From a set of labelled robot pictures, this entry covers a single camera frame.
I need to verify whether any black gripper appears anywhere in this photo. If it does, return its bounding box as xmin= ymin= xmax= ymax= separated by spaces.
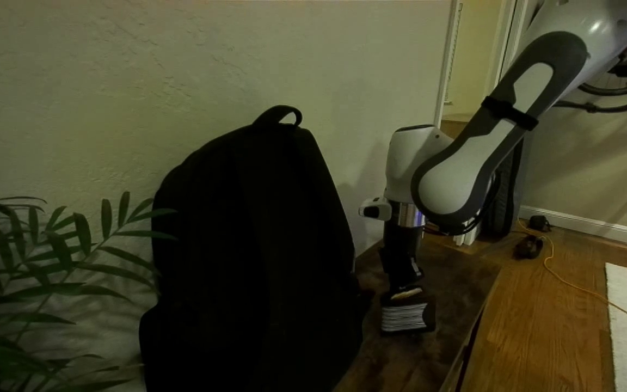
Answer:
xmin=379 ymin=217 xmax=430 ymax=301

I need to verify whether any black backpack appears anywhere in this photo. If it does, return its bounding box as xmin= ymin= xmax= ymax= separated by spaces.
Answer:
xmin=137 ymin=104 xmax=370 ymax=392

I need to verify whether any black shoe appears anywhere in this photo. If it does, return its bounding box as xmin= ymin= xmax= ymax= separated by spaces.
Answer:
xmin=512 ymin=232 xmax=546 ymax=263

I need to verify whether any black tall soft case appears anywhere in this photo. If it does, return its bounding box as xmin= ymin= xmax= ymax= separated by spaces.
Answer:
xmin=477 ymin=138 xmax=528 ymax=244

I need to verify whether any small black floor object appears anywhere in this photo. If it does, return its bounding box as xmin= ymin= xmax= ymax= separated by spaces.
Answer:
xmin=525 ymin=214 xmax=555 ymax=235

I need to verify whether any white baseboard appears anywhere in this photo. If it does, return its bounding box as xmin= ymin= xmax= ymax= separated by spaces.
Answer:
xmin=519 ymin=203 xmax=627 ymax=255

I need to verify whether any green palm plant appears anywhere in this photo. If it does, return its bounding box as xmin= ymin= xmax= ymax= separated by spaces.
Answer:
xmin=0 ymin=190 xmax=179 ymax=392

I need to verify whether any orange cable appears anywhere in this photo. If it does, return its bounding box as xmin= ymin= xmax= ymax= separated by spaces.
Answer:
xmin=522 ymin=222 xmax=627 ymax=360

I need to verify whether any white door frame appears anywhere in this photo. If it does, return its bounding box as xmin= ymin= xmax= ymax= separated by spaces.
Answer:
xmin=416 ymin=0 xmax=541 ymax=248

